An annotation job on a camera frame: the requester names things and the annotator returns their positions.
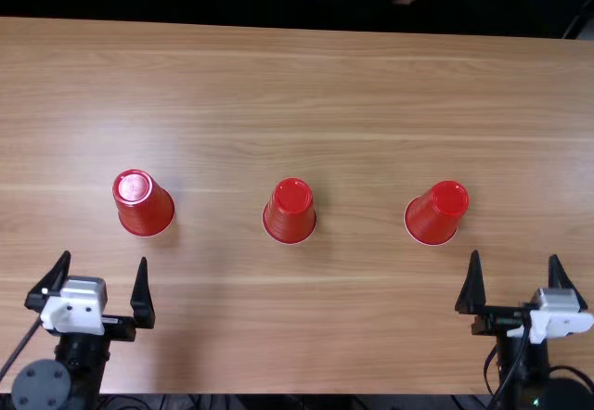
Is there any red cup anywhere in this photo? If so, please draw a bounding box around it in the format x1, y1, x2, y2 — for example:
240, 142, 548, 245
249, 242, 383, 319
262, 177, 318, 246
111, 168, 176, 238
403, 179, 471, 247

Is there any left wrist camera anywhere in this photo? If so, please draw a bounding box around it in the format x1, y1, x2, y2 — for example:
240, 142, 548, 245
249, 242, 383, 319
39, 275, 110, 337

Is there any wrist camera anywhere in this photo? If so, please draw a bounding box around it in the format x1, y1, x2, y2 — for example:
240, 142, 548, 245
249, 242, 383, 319
506, 287, 594, 345
39, 275, 110, 337

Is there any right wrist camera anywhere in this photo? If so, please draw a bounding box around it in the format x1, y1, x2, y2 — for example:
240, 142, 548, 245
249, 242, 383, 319
506, 287, 594, 345

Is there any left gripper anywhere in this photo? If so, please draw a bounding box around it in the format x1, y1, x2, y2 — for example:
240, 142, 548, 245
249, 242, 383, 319
24, 250, 157, 343

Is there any black cable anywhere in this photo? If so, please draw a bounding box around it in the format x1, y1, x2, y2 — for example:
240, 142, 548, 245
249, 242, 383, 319
0, 314, 45, 382
482, 310, 533, 410

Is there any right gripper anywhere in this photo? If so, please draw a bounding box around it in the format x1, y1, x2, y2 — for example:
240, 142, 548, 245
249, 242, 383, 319
454, 249, 588, 337

